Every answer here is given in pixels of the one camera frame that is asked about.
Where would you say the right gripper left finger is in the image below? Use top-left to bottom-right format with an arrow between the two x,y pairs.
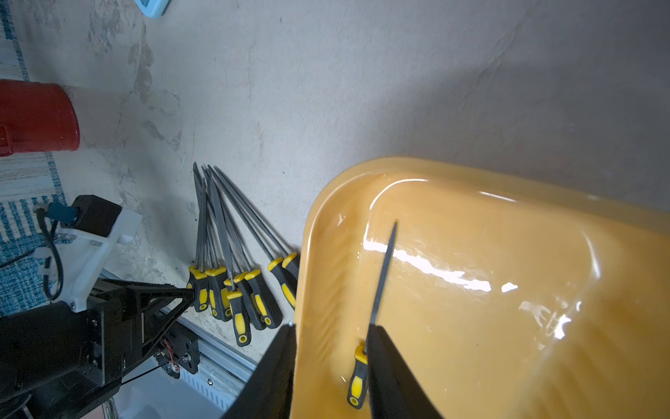
223,325 -> 297,418

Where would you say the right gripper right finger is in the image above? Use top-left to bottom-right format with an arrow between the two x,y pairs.
367,326 -> 442,418

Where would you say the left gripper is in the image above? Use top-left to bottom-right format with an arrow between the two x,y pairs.
1,279 -> 195,403

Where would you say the yellow plastic storage tray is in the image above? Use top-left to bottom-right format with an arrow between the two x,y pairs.
291,158 -> 669,418

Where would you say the red pen cup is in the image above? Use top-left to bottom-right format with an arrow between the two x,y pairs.
1,80 -> 80,157

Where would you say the light blue calculator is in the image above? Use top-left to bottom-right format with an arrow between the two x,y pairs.
135,0 -> 170,19

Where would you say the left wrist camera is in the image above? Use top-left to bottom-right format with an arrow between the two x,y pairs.
33,195 -> 142,313

